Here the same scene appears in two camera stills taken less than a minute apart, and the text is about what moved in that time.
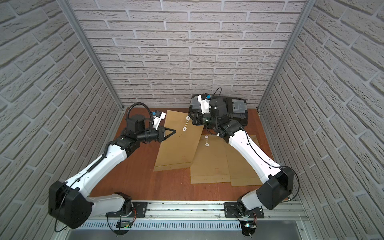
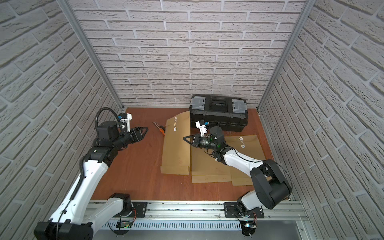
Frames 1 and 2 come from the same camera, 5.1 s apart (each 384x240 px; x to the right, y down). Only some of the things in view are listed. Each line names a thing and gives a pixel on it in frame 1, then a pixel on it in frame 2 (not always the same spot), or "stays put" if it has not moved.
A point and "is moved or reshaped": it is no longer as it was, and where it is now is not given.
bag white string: x=185 y=128 -> x=175 y=124
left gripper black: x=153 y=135 -> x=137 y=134
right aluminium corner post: x=304 y=14 stays put
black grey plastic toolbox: x=236 y=108 stays put
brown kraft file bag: x=210 y=164 stays put
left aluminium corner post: x=69 y=12 stays put
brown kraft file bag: x=177 y=150 is moved or reshaped
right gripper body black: x=205 y=120 -> x=203 y=143
